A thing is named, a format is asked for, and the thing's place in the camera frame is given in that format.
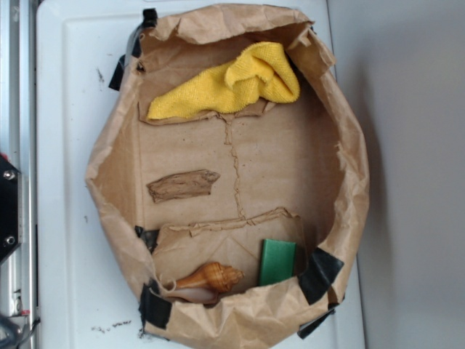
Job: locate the orange spiral sea shell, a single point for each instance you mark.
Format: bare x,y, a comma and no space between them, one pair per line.
206,284

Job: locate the brown paper bag tray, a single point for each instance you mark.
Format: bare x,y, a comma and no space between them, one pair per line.
232,230

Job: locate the brown bark wood piece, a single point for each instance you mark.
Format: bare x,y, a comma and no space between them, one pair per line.
183,185

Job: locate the green rectangular block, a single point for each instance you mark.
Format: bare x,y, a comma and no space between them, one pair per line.
277,261

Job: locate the yellow microfiber cloth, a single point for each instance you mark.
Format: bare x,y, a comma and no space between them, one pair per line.
262,70

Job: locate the white plastic tray lid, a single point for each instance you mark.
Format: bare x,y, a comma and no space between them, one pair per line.
83,298

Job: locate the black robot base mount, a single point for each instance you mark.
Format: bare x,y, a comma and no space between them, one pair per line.
10,208

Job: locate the aluminium frame rail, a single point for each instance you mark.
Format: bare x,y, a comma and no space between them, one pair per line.
20,317

